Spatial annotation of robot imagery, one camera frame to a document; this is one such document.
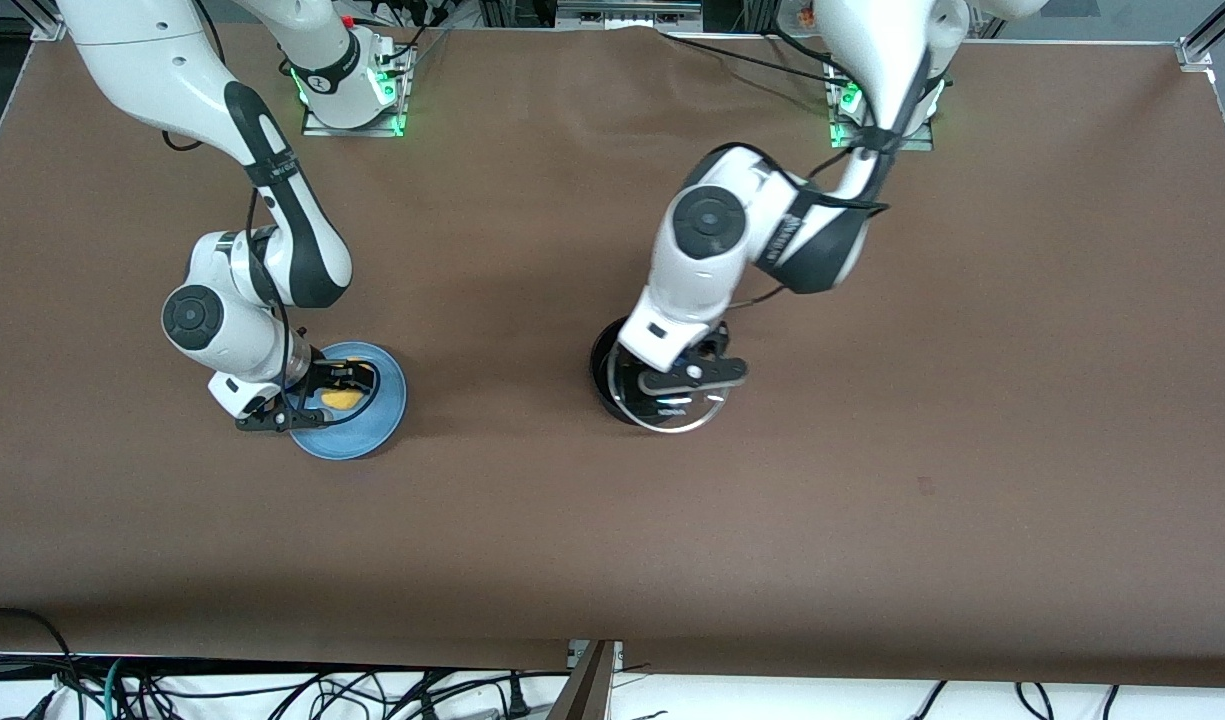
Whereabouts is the thick black floor cable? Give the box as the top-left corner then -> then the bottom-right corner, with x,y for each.
0,607 -> 85,720

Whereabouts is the dark blue pot, blue handle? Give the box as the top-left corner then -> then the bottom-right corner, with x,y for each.
589,319 -> 675,429

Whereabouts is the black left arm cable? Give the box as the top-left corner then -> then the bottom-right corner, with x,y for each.
660,30 -> 951,313

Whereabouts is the blue round plate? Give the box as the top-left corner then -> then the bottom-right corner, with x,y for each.
286,341 -> 409,462

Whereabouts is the aluminium frame profile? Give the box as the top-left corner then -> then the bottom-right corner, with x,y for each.
544,639 -> 623,720

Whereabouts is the brown table cover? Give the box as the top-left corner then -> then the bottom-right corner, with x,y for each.
0,25 -> 1225,689

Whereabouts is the aluminium frame corner bracket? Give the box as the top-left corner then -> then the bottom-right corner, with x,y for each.
1175,0 -> 1225,73
27,0 -> 69,43

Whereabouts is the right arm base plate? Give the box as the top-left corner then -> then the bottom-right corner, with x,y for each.
300,28 -> 417,139

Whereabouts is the green floor cable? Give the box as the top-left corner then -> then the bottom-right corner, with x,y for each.
100,655 -> 138,720

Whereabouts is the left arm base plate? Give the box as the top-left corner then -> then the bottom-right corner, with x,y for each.
824,55 -> 941,153

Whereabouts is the glass pot lid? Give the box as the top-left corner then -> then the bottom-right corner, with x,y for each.
610,345 -> 735,435

